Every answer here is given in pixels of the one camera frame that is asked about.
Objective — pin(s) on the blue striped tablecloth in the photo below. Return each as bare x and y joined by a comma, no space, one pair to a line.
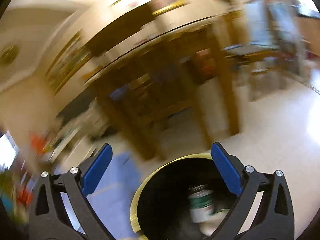
112,198

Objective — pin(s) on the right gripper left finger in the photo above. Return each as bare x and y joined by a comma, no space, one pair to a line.
48,218

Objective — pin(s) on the wooden dining table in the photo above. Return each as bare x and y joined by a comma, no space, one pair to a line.
149,84

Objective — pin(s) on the white green can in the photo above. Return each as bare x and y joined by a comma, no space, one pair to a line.
201,203

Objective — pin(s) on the gold framed landscape painting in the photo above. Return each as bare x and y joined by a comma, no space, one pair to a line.
67,62

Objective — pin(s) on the black round trash bin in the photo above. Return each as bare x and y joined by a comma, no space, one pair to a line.
160,208

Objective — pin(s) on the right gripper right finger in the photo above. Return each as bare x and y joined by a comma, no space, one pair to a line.
274,218

